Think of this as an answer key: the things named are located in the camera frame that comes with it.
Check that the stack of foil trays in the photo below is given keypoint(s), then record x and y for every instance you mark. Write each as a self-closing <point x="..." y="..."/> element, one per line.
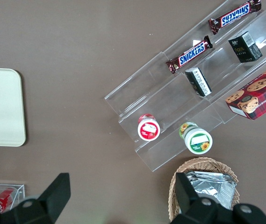
<point x="219" y="191"/>

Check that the light wicker basket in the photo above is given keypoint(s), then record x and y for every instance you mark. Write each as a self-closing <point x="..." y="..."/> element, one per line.
<point x="207" y="164"/>

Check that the red lid cup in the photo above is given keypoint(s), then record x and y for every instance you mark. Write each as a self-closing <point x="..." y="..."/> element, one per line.
<point x="148" y="130"/>

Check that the clear acrylic bottle rack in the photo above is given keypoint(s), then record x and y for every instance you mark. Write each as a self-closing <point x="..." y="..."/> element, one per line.
<point x="20" y="193"/>

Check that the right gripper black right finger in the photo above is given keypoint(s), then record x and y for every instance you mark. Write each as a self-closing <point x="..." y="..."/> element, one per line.
<point x="193" y="205"/>

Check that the green lid cup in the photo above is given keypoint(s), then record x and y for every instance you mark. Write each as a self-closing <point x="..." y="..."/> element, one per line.
<point x="198" y="141"/>

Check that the red cola bottle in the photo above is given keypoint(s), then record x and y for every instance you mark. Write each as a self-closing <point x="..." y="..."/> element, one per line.
<point x="2" y="199"/>

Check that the clear acrylic stepped display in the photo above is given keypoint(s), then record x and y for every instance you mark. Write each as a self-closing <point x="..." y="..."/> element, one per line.
<point x="160" y="98"/>

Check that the red plaid cookie box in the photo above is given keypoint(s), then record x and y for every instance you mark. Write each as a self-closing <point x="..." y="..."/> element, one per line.
<point x="261" y="93"/>

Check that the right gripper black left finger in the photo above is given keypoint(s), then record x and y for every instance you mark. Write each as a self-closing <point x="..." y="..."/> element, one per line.
<point x="51" y="200"/>

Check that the small black box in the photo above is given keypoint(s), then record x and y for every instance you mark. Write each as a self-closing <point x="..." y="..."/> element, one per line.
<point x="243" y="50"/>
<point x="197" y="81"/>

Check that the cream plastic tray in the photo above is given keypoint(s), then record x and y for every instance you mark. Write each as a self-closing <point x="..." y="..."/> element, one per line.
<point x="2" y="107"/>

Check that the snickers bar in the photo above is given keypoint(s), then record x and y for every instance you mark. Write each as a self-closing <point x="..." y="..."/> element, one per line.
<point x="235" y="14"/>
<point x="190" y="54"/>

